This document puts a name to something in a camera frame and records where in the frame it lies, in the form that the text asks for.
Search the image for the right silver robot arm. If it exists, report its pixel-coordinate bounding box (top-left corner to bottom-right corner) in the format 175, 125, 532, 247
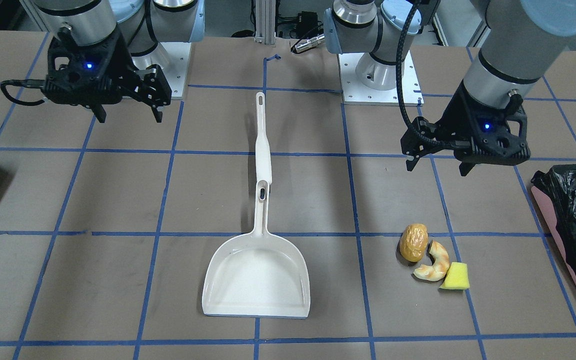
33, 0, 205, 123

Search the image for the toy croissant bread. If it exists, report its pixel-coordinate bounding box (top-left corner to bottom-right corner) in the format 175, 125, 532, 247
413, 240, 450, 281

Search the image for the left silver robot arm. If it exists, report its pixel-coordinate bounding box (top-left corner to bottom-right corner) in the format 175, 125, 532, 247
323, 0, 576, 176

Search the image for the yellow sponge piece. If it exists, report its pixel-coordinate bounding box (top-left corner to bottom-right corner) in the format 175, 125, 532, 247
439, 261, 470, 290

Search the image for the black power adapter box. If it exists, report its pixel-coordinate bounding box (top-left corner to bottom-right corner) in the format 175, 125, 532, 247
287, 11, 319, 38

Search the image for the brown wrinkled potato toy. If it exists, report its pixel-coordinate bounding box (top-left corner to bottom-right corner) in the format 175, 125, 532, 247
398, 223, 429, 263

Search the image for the black braided cable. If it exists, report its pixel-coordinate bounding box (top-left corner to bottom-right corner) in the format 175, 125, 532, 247
395, 0, 464, 149
0, 80, 49, 107

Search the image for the white plastic dustpan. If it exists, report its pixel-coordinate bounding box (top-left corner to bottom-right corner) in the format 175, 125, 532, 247
201, 180, 311, 319

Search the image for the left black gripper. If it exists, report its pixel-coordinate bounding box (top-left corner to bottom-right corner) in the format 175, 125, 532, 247
401, 83, 531, 177

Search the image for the aluminium frame post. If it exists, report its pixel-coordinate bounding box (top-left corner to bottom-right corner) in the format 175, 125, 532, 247
254, 0, 277, 47

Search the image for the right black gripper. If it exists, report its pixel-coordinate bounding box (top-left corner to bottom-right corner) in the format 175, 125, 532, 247
42, 26, 172, 124

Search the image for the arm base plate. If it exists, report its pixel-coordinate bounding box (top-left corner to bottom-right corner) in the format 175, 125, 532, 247
132, 42, 192, 100
338, 52, 425, 107

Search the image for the silver metal connector cylinder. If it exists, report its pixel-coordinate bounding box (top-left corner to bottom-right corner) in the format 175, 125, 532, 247
290, 34, 325, 55

